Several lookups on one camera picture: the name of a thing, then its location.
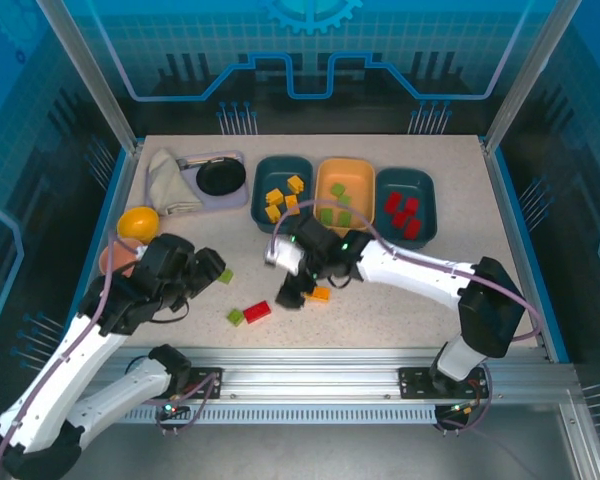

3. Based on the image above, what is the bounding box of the teal rectangular container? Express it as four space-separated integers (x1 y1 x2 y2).
251 154 315 235
374 167 438 250

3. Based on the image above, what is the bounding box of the yellow bowl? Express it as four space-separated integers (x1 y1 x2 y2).
116 206 160 240

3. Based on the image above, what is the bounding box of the pink cup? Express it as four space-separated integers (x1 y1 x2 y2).
98 238 146 275

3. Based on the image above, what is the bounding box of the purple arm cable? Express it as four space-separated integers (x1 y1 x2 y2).
0 232 221 476
271 199 542 434

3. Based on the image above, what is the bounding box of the lilac tray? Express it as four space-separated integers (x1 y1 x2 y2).
147 149 251 214

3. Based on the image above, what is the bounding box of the black round plate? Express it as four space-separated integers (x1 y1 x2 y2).
196 158 248 197

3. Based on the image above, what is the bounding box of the grey utensil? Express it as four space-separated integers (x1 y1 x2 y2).
177 155 227 169

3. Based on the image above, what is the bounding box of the aluminium front rail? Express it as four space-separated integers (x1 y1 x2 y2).
42 347 581 407

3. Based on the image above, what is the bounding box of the aluminium frame post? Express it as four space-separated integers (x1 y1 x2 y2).
482 0 584 154
35 0 145 154

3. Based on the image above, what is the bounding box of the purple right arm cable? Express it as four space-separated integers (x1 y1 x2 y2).
271 199 542 434

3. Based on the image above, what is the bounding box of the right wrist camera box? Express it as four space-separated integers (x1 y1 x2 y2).
263 235 306 275

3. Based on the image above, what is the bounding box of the slotted grey cable duct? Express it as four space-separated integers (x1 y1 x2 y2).
122 405 444 425

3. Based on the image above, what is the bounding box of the orange rectangular container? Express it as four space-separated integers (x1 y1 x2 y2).
313 157 377 232

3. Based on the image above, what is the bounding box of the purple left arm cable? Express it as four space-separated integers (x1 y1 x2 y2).
0 232 221 476

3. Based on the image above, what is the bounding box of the beige folded cloth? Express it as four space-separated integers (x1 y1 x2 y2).
146 148 204 217

